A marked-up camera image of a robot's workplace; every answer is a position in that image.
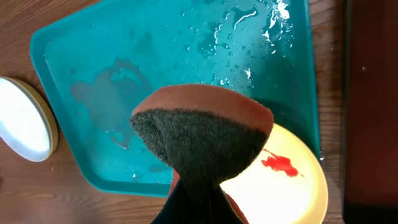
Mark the yellow plate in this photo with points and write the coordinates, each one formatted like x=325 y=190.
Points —
x=46 y=116
x=285 y=184

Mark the black red lacquer tray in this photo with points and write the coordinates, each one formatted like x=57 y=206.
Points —
x=370 y=130

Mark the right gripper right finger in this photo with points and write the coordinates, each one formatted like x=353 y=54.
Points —
x=219 y=210

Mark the teal plastic serving tray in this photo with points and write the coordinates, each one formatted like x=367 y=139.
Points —
x=99 y=63

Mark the light blue plate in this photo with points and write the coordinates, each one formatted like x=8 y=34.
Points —
x=23 y=127

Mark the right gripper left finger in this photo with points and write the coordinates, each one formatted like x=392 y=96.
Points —
x=178 y=209

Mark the pink green sponge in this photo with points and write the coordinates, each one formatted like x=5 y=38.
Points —
x=206 y=134

